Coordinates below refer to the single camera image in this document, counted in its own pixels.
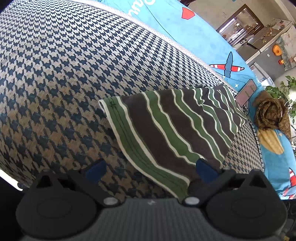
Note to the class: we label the smartphone leaning on sofa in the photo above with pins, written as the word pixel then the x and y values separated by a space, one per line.
pixel 246 92

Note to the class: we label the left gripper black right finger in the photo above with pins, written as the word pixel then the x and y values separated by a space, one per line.
pixel 239 205

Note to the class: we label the green potted plant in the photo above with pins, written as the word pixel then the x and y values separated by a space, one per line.
pixel 286 92

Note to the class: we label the brown patterned scarf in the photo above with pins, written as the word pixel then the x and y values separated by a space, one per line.
pixel 271 113

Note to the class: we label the houndstooth sofa seat cover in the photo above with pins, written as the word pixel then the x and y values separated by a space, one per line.
pixel 58 59

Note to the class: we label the silver refrigerator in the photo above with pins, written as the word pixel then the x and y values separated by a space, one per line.
pixel 258 48

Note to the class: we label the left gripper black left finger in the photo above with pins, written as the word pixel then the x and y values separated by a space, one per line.
pixel 64 205

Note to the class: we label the blue cartoon sofa back cover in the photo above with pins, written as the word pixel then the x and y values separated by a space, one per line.
pixel 179 23

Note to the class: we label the green brown striped shirt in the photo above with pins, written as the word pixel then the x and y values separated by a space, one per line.
pixel 164 133

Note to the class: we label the orange toy on fridge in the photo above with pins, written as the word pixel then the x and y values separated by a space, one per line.
pixel 277 50

